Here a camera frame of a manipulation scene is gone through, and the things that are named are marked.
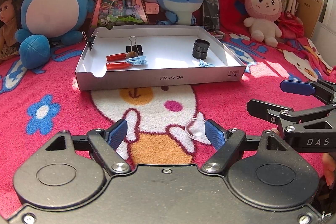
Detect red orange cylinder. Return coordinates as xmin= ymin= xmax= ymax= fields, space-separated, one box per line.
xmin=105 ymin=61 xmax=132 ymax=71
xmin=106 ymin=53 xmax=126 ymax=62

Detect light blue hair clip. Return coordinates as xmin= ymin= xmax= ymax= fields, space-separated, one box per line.
xmin=126 ymin=56 xmax=147 ymax=66
xmin=198 ymin=59 xmax=216 ymax=67

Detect brown hazelnut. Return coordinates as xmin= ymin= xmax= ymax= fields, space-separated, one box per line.
xmin=125 ymin=51 xmax=138 ymax=59

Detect black binder clip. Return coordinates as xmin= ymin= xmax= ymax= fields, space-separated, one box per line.
xmin=126 ymin=36 xmax=143 ymax=56
xmin=82 ymin=30 xmax=98 ymax=51

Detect black round container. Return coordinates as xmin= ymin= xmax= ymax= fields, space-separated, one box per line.
xmin=192 ymin=39 xmax=210 ymax=60

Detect red cartoon blanket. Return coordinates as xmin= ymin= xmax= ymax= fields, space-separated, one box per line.
xmin=0 ymin=0 xmax=336 ymax=219

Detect red crumpled cloth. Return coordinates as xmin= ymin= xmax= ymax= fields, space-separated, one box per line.
xmin=276 ymin=11 xmax=304 ymax=39

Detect brown cardboard board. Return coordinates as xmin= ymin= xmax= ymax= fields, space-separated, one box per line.
xmin=295 ymin=0 xmax=324 ymax=38

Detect white cardboard box tray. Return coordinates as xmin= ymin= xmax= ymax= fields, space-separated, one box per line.
xmin=75 ymin=25 xmax=246 ymax=91

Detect pink bunny plush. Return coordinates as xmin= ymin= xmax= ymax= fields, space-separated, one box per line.
xmin=243 ymin=0 xmax=282 ymax=48

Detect black binder clip on rim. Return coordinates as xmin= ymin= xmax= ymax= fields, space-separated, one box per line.
xmin=82 ymin=30 xmax=98 ymax=51

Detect black smartphone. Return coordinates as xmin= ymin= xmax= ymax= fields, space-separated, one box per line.
xmin=203 ymin=0 xmax=220 ymax=32

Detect pink triangular diorama box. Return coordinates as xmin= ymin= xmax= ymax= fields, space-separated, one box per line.
xmin=88 ymin=0 xmax=159 ymax=35

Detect blue round mouse plush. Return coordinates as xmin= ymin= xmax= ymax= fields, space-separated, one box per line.
xmin=15 ymin=0 xmax=95 ymax=69

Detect brown haired doll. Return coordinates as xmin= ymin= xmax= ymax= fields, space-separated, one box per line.
xmin=1 ymin=0 xmax=22 ymax=61

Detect grey phone lanyard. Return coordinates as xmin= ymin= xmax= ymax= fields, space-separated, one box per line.
xmin=209 ymin=30 xmax=227 ymax=39

